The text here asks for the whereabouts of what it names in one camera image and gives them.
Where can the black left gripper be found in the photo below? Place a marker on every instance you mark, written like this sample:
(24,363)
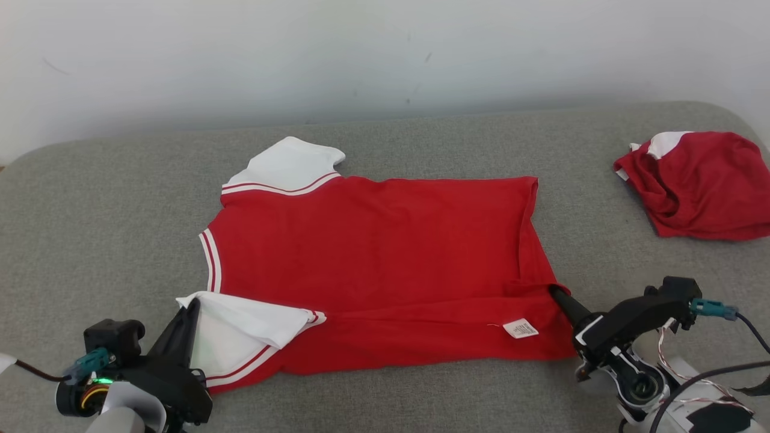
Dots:
(177,391)

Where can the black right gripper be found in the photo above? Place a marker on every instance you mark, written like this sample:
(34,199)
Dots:
(619,325)

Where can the red shorts with white stripe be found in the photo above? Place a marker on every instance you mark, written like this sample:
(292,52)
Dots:
(704,186)

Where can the red polo shirt white collar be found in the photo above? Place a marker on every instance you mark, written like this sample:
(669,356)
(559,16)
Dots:
(373,252)

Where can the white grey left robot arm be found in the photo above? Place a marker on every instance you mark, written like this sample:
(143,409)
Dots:
(126,403)

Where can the grey fabric sofa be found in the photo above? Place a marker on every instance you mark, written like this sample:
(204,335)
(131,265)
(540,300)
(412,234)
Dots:
(90,240)

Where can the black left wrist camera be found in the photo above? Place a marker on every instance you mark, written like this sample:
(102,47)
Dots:
(114,337)

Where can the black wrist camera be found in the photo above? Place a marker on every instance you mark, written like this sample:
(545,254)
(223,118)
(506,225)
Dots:
(677,297)
(114,337)

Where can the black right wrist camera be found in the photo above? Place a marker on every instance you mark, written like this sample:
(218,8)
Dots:
(677,297)

